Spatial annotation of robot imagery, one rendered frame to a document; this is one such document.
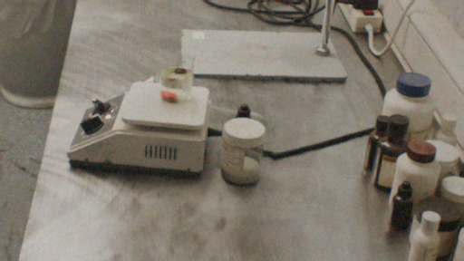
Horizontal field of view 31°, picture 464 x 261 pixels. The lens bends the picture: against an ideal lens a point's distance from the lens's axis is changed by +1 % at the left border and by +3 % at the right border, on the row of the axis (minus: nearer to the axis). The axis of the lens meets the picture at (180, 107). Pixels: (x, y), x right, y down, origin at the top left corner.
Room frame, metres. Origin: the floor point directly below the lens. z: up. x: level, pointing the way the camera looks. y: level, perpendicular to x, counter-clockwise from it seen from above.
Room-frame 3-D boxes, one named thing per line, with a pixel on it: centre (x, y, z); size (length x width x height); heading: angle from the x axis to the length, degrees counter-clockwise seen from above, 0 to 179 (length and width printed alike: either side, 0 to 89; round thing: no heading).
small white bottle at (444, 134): (1.05, -0.39, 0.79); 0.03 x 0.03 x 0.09
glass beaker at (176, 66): (1.06, 0.01, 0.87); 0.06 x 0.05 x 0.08; 73
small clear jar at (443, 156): (0.99, -0.36, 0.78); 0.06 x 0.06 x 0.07
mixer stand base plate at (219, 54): (1.42, -0.15, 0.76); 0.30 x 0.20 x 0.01; 93
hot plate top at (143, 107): (1.05, 0.02, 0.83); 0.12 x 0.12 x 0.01; 85
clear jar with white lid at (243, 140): (1.00, -0.09, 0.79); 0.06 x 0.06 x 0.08
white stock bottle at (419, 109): (1.09, -0.34, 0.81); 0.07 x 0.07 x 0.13
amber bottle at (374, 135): (1.04, -0.30, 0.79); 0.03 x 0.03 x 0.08
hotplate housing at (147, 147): (1.05, 0.05, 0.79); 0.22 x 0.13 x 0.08; 85
